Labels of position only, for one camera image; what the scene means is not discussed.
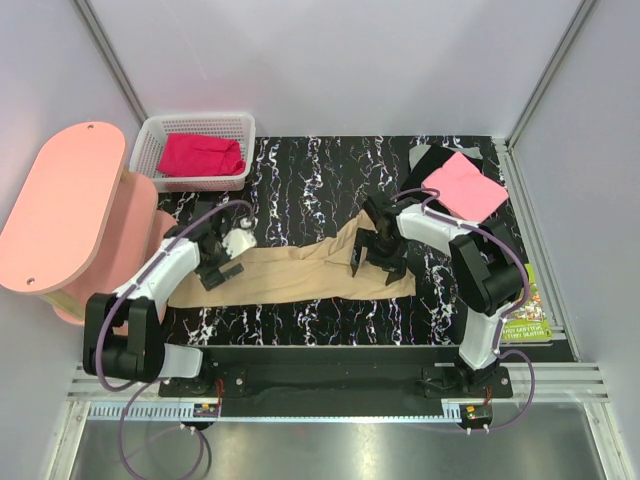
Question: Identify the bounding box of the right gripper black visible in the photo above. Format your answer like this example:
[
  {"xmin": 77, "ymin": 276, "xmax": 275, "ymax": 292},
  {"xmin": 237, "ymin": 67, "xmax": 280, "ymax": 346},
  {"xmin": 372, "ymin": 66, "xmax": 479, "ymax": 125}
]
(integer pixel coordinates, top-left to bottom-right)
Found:
[{"xmin": 350, "ymin": 227, "xmax": 409, "ymax": 285}]

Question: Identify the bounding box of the beige t shirt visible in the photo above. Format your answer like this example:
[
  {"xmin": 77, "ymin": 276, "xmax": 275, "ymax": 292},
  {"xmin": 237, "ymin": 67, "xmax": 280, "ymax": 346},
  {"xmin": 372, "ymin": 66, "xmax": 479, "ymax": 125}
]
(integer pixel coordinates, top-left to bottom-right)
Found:
[{"xmin": 168, "ymin": 211, "xmax": 416, "ymax": 309}]

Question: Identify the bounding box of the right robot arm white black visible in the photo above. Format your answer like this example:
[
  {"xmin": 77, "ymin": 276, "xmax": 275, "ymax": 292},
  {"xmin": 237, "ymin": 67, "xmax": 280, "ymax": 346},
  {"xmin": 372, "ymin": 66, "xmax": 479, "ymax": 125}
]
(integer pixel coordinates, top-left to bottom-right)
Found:
[{"xmin": 350, "ymin": 194, "xmax": 530, "ymax": 397}]

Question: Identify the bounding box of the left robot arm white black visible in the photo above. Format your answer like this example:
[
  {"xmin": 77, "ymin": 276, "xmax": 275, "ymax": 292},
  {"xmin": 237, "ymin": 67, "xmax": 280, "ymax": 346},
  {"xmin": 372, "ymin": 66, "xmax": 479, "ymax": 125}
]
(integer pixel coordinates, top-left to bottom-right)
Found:
[{"xmin": 82, "ymin": 200, "xmax": 256, "ymax": 396}]

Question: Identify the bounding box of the magenta t shirt in basket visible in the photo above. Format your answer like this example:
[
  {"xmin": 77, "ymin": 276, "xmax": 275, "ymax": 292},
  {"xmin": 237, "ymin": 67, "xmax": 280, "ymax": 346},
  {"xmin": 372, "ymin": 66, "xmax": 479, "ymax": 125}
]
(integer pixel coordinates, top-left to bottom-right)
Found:
[{"xmin": 156, "ymin": 133, "xmax": 246, "ymax": 177}]

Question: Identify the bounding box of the white plastic basket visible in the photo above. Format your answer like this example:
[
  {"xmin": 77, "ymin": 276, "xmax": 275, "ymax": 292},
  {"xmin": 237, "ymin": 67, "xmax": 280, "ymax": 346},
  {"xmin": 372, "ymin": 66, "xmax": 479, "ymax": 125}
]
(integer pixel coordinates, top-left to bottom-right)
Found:
[{"xmin": 129, "ymin": 113, "xmax": 256, "ymax": 193}]

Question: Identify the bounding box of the pink folded t shirt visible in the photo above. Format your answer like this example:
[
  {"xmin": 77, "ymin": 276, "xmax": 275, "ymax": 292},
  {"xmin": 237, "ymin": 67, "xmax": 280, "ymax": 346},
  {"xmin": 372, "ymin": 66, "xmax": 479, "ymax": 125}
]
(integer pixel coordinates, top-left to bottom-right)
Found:
[{"xmin": 422, "ymin": 152, "xmax": 509, "ymax": 223}]

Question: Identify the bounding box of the black folded t shirt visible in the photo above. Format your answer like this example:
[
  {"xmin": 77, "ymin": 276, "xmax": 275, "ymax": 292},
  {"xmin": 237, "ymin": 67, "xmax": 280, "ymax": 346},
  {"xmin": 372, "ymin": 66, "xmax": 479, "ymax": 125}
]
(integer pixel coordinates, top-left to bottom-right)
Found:
[{"xmin": 400, "ymin": 144, "xmax": 483, "ymax": 191}]

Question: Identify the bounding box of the pink tiered shelf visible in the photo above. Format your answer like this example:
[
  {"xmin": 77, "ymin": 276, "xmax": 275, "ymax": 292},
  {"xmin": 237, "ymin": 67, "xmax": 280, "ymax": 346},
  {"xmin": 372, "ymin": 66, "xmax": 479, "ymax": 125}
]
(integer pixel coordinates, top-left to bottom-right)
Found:
[{"xmin": 1, "ymin": 122, "xmax": 176, "ymax": 325}]

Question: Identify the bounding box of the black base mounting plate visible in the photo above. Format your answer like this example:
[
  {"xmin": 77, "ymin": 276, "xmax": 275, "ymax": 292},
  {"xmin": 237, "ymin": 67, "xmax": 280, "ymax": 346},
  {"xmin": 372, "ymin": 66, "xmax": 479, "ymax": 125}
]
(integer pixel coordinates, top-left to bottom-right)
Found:
[{"xmin": 154, "ymin": 347, "xmax": 513, "ymax": 422}]

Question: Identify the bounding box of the green treehouse book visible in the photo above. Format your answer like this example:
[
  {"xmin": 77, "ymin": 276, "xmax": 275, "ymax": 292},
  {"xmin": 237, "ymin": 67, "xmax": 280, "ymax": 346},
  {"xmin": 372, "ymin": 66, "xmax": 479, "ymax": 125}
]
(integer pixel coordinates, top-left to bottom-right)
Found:
[{"xmin": 501, "ymin": 263, "xmax": 552, "ymax": 344}]

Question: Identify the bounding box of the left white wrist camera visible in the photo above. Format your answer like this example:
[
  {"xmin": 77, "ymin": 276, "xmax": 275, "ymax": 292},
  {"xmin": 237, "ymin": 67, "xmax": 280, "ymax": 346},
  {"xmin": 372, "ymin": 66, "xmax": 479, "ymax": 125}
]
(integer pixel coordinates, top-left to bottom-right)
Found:
[{"xmin": 222, "ymin": 217, "xmax": 257, "ymax": 260}]

